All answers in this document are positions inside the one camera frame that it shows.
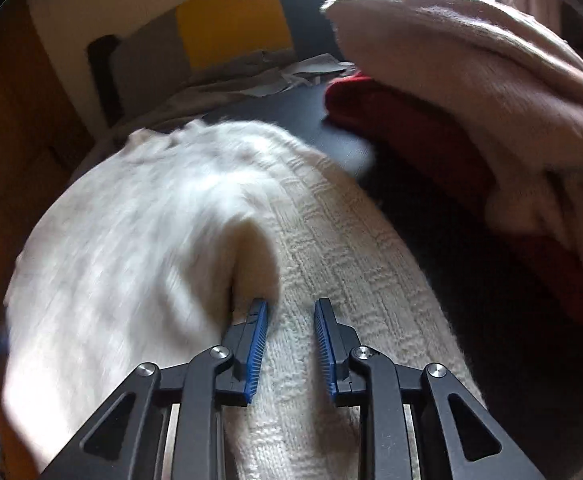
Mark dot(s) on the grey cloth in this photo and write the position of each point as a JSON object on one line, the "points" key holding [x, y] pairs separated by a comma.
{"points": [[251, 77]]}

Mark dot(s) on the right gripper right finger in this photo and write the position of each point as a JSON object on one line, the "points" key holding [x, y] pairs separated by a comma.
{"points": [[414, 423]]}

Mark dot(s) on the red garment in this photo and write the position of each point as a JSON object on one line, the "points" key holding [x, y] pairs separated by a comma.
{"points": [[429, 138]]}

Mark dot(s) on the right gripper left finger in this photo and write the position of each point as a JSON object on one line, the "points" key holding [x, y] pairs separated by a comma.
{"points": [[125, 438]]}

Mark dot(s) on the yellow grey black cushion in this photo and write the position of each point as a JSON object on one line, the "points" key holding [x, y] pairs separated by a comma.
{"points": [[201, 41]]}

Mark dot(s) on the white knitted sweater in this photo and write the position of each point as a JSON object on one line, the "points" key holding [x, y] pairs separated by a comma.
{"points": [[150, 256]]}

